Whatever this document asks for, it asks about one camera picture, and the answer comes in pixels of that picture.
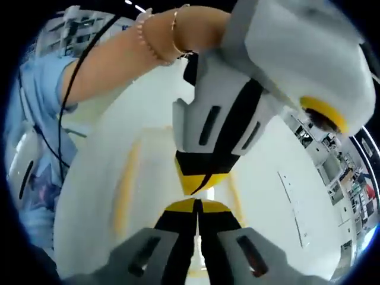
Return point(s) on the white worn device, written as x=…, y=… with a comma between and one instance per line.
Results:
x=20, y=154

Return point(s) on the clear plastic storage box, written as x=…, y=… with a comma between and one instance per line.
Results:
x=98, y=184

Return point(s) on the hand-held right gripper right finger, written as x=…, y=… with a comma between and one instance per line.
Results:
x=234, y=252

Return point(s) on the person's light blue shirt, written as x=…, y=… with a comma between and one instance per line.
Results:
x=38, y=89

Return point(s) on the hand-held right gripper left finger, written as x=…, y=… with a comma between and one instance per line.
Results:
x=142, y=255

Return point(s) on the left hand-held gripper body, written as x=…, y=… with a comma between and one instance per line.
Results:
x=302, y=53

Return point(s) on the row of white office desks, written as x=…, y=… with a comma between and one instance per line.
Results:
x=341, y=178

